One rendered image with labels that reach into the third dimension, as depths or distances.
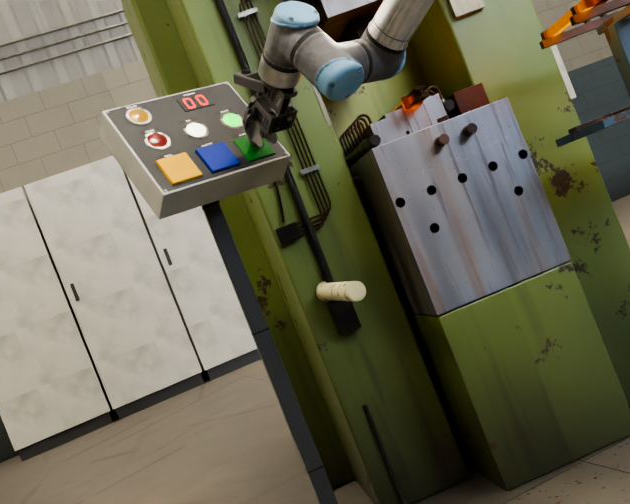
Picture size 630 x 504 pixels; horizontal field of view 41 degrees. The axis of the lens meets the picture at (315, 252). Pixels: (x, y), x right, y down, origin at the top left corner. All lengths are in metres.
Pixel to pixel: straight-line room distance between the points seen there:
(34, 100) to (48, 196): 1.19
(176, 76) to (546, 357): 1.42
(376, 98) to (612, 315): 0.96
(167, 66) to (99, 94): 5.45
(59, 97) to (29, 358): 2.46
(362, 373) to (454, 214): 0.50
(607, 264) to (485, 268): 0.47
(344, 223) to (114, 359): 5.13
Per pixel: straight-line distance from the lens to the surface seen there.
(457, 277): 2.11
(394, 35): 1.70
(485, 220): 2.14
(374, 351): 2.26
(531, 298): 2.17
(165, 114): 1.98
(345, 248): 2.25
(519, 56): 2.47
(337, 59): 1.63
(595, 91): 9.87
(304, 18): 1.69
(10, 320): 7.24
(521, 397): 2.18
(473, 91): 2.25
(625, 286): 2.51
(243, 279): 1.97
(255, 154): 1.92
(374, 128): 2.16
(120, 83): 8.22
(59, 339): 7.22
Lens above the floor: 0.74
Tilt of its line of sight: level
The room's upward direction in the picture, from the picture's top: 22 degrees counter-clockwise
